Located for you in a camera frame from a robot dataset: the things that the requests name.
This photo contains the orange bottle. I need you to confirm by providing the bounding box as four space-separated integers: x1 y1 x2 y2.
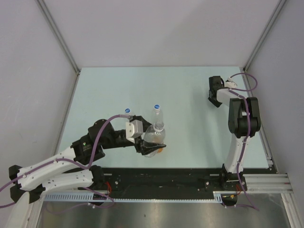
154 134 164 153

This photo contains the clear plastic bottle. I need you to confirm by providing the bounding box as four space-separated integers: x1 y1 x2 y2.
143 121 166 148

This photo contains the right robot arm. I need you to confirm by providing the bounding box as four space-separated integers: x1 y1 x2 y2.
208 76 261 191

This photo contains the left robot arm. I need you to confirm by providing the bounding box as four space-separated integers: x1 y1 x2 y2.
8 114 166 203

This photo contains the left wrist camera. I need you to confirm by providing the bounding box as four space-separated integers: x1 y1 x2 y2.
125 120 144 143

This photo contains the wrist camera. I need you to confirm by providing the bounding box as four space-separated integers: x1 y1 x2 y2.
224 77 238 89
125 120 144 143

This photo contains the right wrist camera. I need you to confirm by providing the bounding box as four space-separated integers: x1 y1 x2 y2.
224 77 238 89

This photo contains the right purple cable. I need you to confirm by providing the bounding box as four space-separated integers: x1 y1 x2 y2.
228 73 260 212

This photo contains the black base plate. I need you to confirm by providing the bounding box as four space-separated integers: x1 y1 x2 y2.
77 167 278 193

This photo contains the slotted cable duct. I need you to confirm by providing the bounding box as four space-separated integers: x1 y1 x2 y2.
44 191 237 204

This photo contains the right aluminium frame post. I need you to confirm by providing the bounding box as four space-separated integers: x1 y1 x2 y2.
242 0 289 72

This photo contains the aluminium frame post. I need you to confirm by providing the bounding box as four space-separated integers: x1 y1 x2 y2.
35 0 80 75
242 0 289 72

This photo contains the left aluminium frame post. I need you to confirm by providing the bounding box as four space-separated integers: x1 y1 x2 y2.
35 0 80 75

